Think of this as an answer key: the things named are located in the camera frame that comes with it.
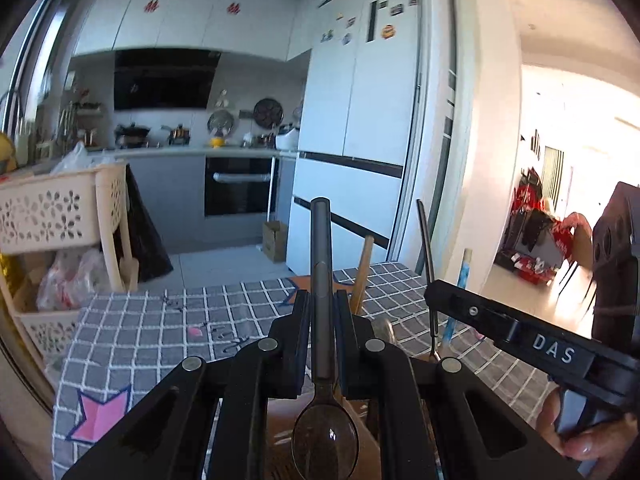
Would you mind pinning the person's right hand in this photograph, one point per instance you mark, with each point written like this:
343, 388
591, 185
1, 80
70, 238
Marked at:
585, 447

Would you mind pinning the steel pot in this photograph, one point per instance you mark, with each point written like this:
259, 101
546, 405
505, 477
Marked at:
262, 139

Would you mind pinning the blue patterned wooden chopstick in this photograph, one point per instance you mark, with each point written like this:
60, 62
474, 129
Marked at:
462, 280

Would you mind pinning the red and black bags pile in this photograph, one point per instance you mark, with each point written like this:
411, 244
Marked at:
540, 225

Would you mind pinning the yellow bowl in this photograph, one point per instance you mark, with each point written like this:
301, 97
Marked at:
216, 142

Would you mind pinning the yellow green bundle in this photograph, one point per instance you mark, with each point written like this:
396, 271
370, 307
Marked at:
5, 152

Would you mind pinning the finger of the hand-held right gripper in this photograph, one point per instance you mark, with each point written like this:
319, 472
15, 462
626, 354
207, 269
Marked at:
470, 310

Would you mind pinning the dark wall decoration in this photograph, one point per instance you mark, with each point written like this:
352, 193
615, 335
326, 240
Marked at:
536, 142

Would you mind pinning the white hanging wall hook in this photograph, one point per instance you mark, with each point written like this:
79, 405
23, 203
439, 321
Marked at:
222, 99

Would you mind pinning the plain wooden chopstick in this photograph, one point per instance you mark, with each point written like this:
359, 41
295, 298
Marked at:
362, 270

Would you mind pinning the round orange fridge magnet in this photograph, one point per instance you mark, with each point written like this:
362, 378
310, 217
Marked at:
387, 31

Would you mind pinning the small steel saucepan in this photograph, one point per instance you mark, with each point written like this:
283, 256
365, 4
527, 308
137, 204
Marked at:
177, 132

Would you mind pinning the red paper decal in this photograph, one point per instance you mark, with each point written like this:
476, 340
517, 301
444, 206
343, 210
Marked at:
234, 8
151, 6

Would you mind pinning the white wall cabinets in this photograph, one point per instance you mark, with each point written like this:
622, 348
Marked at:
185, 25

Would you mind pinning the countertop bottle rack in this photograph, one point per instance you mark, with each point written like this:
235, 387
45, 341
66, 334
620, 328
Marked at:
80, 125

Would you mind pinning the black built-in oven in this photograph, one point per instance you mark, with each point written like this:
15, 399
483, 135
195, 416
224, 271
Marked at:
235, 200

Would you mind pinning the black plastic bag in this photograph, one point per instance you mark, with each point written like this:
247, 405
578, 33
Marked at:
145, 240

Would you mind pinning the white plastic bag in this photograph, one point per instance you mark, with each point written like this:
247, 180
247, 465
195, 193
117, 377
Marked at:
75, 160

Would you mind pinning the white refrigerator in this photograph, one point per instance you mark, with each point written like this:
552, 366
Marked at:
325, 110

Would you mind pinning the cardboard box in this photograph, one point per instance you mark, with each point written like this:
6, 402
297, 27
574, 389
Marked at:
275, 242

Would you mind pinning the black round moulded pan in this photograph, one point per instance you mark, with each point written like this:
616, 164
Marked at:
267, 112

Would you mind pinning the wooden chair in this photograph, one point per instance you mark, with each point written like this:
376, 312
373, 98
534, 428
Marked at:
580, 250

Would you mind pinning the black wok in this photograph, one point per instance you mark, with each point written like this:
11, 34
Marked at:
131, 132

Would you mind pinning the grey kitchen counter cabinets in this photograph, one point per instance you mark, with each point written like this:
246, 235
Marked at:
170, 195

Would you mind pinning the round metal steamer rack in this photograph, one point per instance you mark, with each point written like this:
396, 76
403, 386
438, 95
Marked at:
220, 120

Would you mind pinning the grey checked star tablecloth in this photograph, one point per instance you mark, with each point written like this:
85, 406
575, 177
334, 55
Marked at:
150, 320

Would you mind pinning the white rice cooker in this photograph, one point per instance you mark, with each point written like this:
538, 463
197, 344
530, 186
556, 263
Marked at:
287, 137

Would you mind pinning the gold tinsel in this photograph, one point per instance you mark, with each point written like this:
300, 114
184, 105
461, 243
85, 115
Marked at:
5, 265

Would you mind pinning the black range hood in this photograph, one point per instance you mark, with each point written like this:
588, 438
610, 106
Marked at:
160, 80

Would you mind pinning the beige perforated storage cart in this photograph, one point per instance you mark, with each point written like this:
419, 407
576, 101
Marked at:
50, 210

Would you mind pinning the clear plastic bags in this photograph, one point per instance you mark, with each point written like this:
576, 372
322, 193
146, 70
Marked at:
65, 280

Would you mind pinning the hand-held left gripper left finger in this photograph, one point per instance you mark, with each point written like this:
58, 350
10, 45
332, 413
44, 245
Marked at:
290, 360

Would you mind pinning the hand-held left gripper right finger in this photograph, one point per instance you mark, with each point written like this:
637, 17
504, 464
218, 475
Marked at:
357, 360

